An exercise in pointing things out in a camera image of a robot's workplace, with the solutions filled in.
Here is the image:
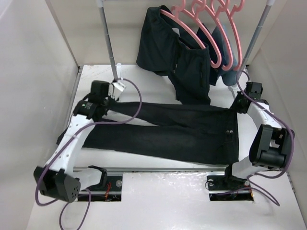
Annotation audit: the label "black trousers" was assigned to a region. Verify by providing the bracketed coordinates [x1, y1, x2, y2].
[83, 102, 239, 165]
[136, 5, 211, 104]

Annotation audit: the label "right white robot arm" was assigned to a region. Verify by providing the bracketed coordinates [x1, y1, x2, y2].
[222, 81, 295, 189]

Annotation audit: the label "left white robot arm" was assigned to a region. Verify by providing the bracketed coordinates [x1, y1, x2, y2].
[34, 80, 110, 203]

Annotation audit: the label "light blue jeans on hanger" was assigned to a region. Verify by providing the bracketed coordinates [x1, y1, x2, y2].
[212, 23, 240, 86]

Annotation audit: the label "navy trousers on hanger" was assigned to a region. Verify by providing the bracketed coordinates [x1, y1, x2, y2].
[196, 27, 229, 86]

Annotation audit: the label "black trousers on hanger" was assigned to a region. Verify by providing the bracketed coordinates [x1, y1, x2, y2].
[136, 5, 211, 104]

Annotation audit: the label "right white rack foot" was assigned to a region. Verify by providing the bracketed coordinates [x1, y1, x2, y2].
[228, 85, 237, 99]

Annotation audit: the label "white rack foot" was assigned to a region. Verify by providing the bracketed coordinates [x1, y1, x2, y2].
[116, 63, 123, 80]
[228, 85, 237, 99]

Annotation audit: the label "left white rack foot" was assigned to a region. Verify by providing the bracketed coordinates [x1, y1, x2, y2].
[116, 63, 123, 80]

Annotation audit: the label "right rack pole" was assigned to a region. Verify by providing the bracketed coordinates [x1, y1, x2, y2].
[239, 0, 275, 70]

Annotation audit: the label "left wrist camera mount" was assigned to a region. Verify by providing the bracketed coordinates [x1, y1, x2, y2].
[111, 80, 126, 101]

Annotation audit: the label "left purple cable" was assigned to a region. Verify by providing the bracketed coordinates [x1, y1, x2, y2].
[35, 78, 142, 230]

